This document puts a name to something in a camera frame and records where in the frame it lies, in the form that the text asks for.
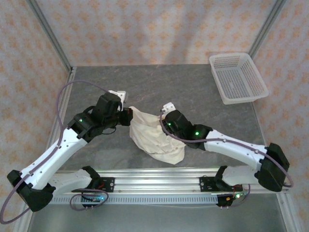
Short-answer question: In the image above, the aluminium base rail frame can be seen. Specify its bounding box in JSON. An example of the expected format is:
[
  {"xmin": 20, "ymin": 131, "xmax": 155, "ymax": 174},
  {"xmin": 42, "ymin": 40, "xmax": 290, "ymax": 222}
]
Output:
[{"xmin": 25, "ymin": 168, "xmax": 289, "ymax": 195}]

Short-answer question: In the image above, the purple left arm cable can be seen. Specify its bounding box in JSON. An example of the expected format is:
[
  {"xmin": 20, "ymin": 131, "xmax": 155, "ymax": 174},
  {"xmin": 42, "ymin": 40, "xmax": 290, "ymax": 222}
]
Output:
[{"xmin": 0, "ymin": 81, "xmax": 110, "ymax": 223}]

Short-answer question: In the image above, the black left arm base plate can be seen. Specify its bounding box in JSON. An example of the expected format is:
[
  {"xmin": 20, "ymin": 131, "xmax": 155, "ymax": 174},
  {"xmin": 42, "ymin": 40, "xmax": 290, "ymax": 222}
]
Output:
[{"xmin": 96, "ymin": 177, "xmax": 115, "ymax": 193}]

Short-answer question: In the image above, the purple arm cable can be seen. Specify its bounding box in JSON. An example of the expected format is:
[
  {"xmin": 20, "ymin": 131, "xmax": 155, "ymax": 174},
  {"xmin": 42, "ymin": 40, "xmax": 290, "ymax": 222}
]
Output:
[
  {"xmin": 0, "ymin": 81, "xmax": 110, "ymax": 223},
  {"xmin": 159, "ymin": 108, "xmax": 294, "ymax": 209}
]

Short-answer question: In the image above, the white slotted cable duct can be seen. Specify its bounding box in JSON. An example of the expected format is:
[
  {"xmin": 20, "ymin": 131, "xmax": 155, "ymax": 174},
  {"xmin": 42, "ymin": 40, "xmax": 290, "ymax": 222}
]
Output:
[{"xmin": 36, "ymin": 194, "xmax": 219, "ymax": 205}]

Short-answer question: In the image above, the white t-shirt with robot print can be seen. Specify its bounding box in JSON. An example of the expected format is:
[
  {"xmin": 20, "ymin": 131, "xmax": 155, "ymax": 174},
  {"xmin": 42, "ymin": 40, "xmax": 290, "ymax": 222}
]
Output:
[{"xmin": 129, "ymin": 105, "xmax": 186, "ymax": 166}]

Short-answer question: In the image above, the aluminium frame leg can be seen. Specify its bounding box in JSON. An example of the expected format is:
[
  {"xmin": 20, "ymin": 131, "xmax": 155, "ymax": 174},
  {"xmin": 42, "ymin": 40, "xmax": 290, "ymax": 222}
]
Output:
[
  {"xmin": 276, "ymin": 192, "xmax": 296, "ymax": 232},
  {"xmin": 13, "ymin": 193, "xmax": 39, "ymax": 232}
]

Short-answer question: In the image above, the small circuit board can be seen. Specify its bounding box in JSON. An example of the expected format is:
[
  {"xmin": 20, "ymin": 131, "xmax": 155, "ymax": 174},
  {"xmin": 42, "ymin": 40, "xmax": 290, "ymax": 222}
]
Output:
[
  {"xmin": 82, "ymin": 193, "xmax": 105, "ymax": 203},
  {"xmin": 225, "ymin": 192, "xmax": 249, "ymax": 201}
]

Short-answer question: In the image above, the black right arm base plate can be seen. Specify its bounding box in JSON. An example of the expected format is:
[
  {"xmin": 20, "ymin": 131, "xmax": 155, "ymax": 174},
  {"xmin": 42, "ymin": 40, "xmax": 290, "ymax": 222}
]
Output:
[{"xmin": 199, "ymin": 175, "xmax": 242, "ymax": 193}]

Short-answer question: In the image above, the white perforated plastic basket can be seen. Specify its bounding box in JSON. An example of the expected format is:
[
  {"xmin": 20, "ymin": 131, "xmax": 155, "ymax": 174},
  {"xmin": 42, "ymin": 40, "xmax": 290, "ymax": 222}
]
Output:
[{"xmin": 209, "ymin": 52, "xmax": 270, "ymax": 106}]

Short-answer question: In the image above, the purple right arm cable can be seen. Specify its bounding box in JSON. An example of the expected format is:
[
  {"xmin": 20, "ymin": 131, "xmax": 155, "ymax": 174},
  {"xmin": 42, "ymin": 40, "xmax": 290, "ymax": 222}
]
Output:
[{"xmin": 159, "ymin": 108, "xmax": 294, "ymax": 209}]

